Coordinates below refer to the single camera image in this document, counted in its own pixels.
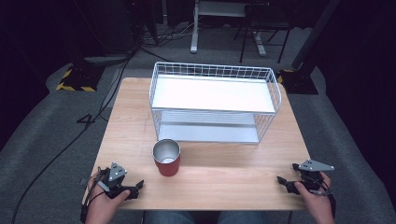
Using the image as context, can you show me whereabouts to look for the person's left hand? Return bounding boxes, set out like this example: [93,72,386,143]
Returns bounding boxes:
[84,173,132,219]

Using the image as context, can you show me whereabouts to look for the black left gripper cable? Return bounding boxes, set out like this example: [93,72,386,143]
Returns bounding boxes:
[79,167,108,224]

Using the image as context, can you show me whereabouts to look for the person's legs in jeans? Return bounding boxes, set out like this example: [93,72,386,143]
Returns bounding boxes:
[142,210,269,224]

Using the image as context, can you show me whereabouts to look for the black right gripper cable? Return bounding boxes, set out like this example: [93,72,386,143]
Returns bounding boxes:
[310,175,338,219]

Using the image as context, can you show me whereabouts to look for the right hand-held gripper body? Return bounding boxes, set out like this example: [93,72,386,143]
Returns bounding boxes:
[291,159,336,192]

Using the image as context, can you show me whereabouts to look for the black slanted post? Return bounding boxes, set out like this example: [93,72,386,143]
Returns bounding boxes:
[290,0,343,71]

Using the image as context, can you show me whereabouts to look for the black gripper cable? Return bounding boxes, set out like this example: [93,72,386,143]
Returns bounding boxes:
[310,175,338,219]
[79,167,108,224]

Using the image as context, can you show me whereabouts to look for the white desk frame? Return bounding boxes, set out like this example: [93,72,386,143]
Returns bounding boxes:
[190,0,268,58]

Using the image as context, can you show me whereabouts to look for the black yellow striped base plate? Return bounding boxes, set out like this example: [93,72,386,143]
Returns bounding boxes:
[276,68,319,95]
[55,63,106,93]

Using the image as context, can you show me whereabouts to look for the bundle of floor cables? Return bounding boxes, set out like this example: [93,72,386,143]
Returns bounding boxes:
[139,21,195,49]

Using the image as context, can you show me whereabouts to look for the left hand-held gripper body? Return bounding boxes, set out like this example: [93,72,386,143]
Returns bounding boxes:
[97,161,135,200]

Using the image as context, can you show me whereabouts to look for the long black floor cable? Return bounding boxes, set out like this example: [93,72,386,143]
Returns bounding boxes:
[10,46,138,224]

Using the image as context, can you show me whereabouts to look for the white wire shelf rack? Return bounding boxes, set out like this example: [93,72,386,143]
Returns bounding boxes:
[148,61,283,146]

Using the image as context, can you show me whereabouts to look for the person's right hand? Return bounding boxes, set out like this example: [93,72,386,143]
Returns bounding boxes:
[293,172,336,219]

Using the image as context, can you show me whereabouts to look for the red cup with steel inside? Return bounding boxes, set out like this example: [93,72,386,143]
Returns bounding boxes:
[151,138,182,178]

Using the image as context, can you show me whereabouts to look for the black metal chair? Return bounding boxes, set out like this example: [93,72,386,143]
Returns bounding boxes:
[233,2,294,64]

